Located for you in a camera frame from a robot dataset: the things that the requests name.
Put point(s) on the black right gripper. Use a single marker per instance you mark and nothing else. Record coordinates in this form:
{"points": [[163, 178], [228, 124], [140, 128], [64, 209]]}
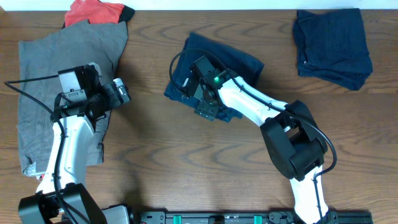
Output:
{"points": [[205, 111]]}

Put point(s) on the red and black garment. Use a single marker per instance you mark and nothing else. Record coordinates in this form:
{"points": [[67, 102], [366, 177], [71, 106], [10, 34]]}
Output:
{"points": [[97, 12]]}

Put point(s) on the folded dark blue garment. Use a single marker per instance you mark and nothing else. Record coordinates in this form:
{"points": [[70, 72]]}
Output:
{"points": [[332, 46]]}

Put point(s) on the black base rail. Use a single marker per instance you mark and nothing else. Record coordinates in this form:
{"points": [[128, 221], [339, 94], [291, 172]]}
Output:
{"points": [[158, 217]]}

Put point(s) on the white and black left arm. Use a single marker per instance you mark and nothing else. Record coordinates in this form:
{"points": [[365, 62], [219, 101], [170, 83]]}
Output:
{"points": [[83, 101]]}

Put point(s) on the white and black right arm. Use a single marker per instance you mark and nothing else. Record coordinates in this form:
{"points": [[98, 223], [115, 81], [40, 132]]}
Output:
{"points": [[295, 144]]}

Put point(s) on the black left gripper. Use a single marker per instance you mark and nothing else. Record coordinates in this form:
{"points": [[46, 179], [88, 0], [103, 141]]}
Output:
{"points": [[115, 101]]}

